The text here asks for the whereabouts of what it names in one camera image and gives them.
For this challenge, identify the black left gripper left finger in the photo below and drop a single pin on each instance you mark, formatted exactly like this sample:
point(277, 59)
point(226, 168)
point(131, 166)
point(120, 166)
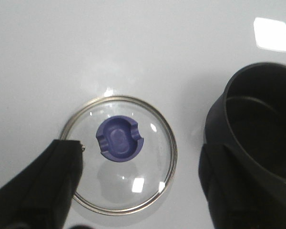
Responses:
point(40, 196)

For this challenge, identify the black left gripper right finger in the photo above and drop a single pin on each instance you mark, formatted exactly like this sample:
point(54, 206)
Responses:
point(234, 200)

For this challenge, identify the glass lid with blue knob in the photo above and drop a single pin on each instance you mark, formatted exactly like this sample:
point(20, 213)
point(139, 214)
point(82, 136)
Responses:
point(129, 154)

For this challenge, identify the dark blue saucepan purple handle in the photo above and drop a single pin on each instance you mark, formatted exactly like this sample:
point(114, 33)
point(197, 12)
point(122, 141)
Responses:
point(249, 118)

